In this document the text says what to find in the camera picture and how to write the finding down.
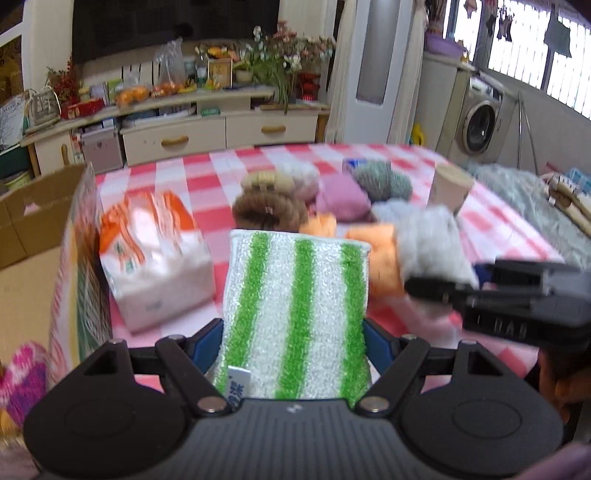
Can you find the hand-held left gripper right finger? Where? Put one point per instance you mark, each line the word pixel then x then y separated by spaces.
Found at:
pixel 375 339

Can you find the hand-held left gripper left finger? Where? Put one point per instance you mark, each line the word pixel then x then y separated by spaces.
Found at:
pixel 208 339

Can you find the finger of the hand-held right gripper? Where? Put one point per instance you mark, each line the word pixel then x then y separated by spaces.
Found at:
pixel 485 272
pixel 438 288

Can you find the grey fluffy cloth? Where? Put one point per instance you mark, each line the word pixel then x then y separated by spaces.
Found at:
pixel 436 244

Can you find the green striped white cleaning cloth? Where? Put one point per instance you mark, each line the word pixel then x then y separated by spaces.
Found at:
pixel 298 318

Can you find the pink fleece cloth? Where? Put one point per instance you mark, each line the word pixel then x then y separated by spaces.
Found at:
pixel 341 196

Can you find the blue printed box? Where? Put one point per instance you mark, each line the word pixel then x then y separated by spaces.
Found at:
pixel 354 164

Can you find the person's right hand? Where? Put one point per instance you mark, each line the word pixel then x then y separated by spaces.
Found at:
pixel 565 383

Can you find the large orange cloth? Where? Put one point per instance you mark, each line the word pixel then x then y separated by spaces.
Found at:
pixel 381 258

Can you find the grey fluffy blanket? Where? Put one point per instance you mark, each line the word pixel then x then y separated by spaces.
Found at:
pixel 531 207

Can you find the light grey cloth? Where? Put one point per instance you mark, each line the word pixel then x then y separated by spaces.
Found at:
pixel 390 210

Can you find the beige paper cup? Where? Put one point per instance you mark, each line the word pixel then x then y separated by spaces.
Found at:
pixel 448 187

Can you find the orange white tissue pack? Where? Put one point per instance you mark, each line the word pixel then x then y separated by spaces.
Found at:
pixel 152 258

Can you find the wooden clothes hangers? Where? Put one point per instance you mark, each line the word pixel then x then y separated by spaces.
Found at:
pixel 565 198

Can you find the grey green knitted cloth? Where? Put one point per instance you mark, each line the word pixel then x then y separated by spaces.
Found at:
pixel 381 180

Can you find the small orange cloth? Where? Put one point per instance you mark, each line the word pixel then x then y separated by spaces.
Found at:
pixel 318 225

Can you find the metal pole stand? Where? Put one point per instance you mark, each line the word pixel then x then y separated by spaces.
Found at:
pixel 524 134

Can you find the brown plush toy beige head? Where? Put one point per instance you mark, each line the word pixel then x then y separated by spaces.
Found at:
pixel 270 207

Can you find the silver washing machine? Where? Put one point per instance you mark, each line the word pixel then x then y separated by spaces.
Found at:
pixel 482 122

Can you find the yellow plastic toy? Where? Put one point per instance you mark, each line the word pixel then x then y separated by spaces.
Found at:
pixel 417 135

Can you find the red white checkered tablecloth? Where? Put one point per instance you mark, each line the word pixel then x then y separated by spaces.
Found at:
pixel 221 184

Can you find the person's purple clothing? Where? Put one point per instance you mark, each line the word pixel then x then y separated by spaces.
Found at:
pixel 570 464

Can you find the white laundry counter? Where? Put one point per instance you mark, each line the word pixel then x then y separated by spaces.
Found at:
pixel 443 101

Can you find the pink knitted glove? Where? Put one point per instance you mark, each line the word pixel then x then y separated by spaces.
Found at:
pixel 23 383

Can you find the printed cardboard box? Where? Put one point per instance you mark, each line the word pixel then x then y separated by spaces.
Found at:
pixel 32 258

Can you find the white television cabinet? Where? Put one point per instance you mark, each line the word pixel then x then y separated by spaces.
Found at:
pixel 198 134

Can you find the white standing air conditioner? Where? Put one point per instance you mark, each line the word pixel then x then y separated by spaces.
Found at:
pixel 376 69

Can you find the small green box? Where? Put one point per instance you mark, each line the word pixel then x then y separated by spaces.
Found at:
pixel 210 111

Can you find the purple plastic basin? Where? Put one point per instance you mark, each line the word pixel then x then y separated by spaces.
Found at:
pixel 443 45

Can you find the red vase stand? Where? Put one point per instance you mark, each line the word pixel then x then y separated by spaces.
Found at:
pixel 308 85

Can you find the bag of oranges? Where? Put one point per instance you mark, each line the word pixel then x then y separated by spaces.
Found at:
pixel 132 96

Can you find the red gift box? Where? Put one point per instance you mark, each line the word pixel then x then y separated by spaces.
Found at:
pixel 83 108

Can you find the clear plastic bag of fruit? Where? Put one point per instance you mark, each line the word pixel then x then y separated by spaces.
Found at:
pixel 168 69

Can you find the artificial flower arrangement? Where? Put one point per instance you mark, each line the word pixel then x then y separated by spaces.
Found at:
pixel 281 55

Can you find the black television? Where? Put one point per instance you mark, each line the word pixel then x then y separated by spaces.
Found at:
pixel 175 25

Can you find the yellow picture frame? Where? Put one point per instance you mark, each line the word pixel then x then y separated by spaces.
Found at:
pixel 220 73

